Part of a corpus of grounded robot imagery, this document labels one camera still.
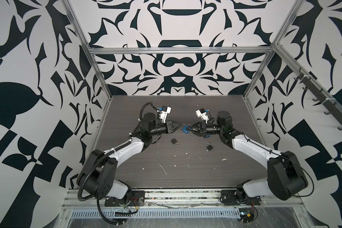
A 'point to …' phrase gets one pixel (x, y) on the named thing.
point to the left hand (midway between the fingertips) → (185, 123)
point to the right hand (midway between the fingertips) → (188, 130)
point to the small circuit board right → (246, 215)
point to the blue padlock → (184, 129)
